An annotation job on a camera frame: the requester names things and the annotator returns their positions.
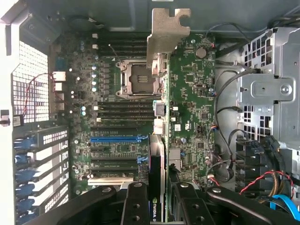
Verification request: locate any white expansion slot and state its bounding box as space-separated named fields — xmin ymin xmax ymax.
xmin=88 ymin=177 xmax=134 ymax=186

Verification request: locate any blue expansion slot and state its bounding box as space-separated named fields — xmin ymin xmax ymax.
xmin=90 ymin=135 xmax=150 ymax=144

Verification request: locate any black disk power connector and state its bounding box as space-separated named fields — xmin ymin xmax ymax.
xmin=235 ymin=138 xmax=277 ymax=195

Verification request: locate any green motherboard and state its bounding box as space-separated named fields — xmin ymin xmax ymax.
xmin=50 ymin=32 xmax=216 ymax=197

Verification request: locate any blue slot retention clip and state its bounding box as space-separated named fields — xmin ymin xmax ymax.
xmin=17 ymin=212 xmax=38 ymax=225
xmin=16 ymin=198 xmax=36 ymax=213
xmin=14 ymin=154 xmax=32 ymax=165
xmin=15 ymin=184 xmax=36 ymax=196
xmin=14 ymin=138 xmax=37 ymax=150
xmin=15 ymin=170 xmax=40 ymax=181

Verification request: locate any metal CPU socket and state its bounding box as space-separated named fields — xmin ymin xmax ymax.
xmin=117 ymin=58 xmax=165 ymax=99

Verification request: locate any silver drive cage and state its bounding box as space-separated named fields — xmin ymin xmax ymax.
xmin=236 ymin=27 xmax=300 ymax=150

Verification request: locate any round coin battery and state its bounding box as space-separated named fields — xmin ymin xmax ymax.
xmin=195 ymin=46 xmax=207 ymax=59

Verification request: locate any black open PC case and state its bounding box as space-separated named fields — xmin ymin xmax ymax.
xmin=0 ymin=0 xmax=300 ymax=225

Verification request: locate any red black twisted wire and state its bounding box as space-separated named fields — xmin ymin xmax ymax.
xmin=22 ymin=72 xmax=57 ymax=118
xmin=239 ymin=170 xmax=296 ymax=195

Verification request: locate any blue disk wire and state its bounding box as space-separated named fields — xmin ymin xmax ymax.
xmin=269 ymin=194 xmax=293 ymax=211

